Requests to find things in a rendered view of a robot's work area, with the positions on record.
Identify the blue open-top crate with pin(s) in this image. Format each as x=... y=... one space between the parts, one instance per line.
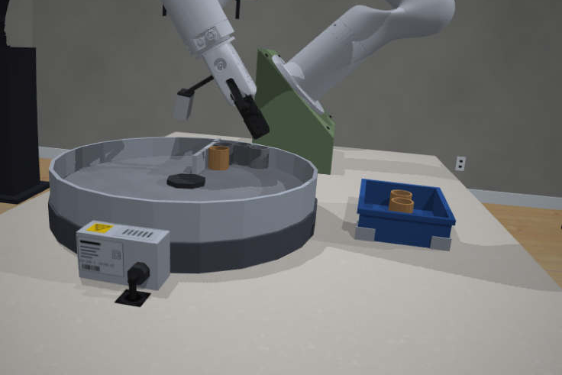
x=419 y=229

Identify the bronze bushing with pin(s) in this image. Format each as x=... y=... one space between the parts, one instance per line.
x=218 y=158
x=404 y=194
x=401 y=205

